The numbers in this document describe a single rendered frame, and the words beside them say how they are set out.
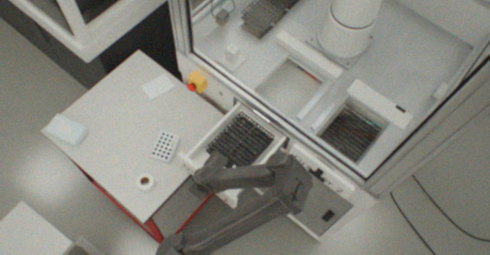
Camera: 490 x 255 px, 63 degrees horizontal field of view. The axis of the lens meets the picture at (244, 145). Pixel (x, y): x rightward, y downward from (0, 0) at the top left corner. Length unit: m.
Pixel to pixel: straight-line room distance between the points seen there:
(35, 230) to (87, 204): 0.83
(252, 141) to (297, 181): 0.69
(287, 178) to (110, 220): 1.72
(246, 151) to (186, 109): 0.39
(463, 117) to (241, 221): 0.56
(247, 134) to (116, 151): 0.57
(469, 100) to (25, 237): 1.55
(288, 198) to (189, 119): 0.98
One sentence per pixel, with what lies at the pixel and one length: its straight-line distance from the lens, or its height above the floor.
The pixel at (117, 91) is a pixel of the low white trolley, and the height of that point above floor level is 0.76.
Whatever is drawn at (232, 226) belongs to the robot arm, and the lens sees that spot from 0.96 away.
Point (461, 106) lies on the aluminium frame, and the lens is 1.02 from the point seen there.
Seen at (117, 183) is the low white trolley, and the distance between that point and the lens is 1.71.
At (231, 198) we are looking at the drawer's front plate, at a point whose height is 0.93.
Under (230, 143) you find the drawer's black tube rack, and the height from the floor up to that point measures 0.87.
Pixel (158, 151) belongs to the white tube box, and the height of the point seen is 0.79.
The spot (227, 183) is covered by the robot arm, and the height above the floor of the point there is 1.24.
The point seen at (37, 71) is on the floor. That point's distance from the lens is 3.09.
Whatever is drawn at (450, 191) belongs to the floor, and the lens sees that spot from 2.85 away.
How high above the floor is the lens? 2.33
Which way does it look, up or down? 65 degrees down
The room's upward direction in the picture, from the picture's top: 8 degrees clockwise
